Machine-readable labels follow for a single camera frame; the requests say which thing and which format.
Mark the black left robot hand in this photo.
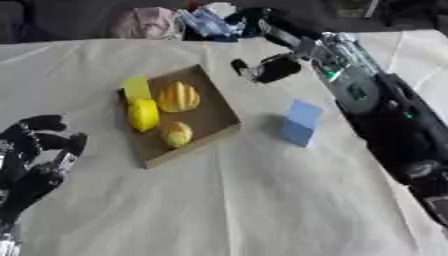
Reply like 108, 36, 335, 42
0, 114, 90, 228

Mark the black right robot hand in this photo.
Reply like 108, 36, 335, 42
229, 7, 324, 85

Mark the tan cardboard box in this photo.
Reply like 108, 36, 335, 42
115, 63, 244, 170

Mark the blue rectangular block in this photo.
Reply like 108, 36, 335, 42
278, 98, 326, 148

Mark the blue and white bag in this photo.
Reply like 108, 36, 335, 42
176, 5, 247, 40

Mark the yellow ribbed toy pumpkin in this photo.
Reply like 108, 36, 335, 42
154, 80, 203, 114

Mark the yellow orange toy fruit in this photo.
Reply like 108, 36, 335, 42
159, 120, 195, 149

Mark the yellow toy lemon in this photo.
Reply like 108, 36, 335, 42
126, 98, 161, 134

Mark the pink bag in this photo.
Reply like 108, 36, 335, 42
108, 6, 181, 41

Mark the yellow rectangular block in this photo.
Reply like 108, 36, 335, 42
120, 75, 154, 103

